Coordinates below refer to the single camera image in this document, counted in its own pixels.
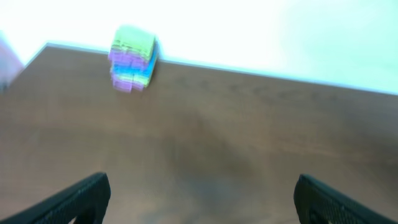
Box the blue folded cloth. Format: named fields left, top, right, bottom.
left=108, top=42, right=159, bottom=78

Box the purple folded cloth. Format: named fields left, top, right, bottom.
left=112, top=78, right=145, bottom=93
left=108, top=49, right=150, bottom=69

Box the light green folded cloth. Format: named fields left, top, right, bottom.
left=111, top=73, right=151, bottom=87

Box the green microfiber cloth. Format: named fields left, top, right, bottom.
left=112, top=26, right=155, bottom=54

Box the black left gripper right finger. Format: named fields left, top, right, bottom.
left=294, top=174, right=397, bottom=224

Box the purple folded cloth bottom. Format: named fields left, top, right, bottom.
left=112, top=78, right=145, bottom=93

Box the purple folded cloth top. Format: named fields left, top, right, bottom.
left=108, top=49, right=150, bottom=69

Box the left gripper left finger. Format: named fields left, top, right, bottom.
left=1, top=172, right=111, bottom=224

